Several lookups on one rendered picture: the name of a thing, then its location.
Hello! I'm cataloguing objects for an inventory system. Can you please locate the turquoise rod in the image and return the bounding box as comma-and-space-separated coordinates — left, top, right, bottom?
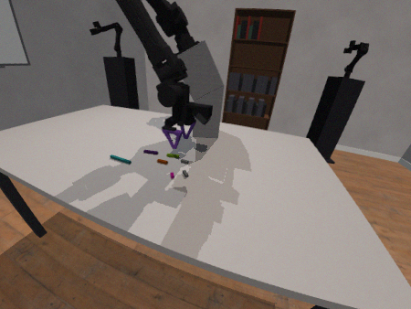
110, 154, 132, 164

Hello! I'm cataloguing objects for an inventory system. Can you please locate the orange rod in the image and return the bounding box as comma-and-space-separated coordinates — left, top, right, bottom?
157, 159, 168, 165

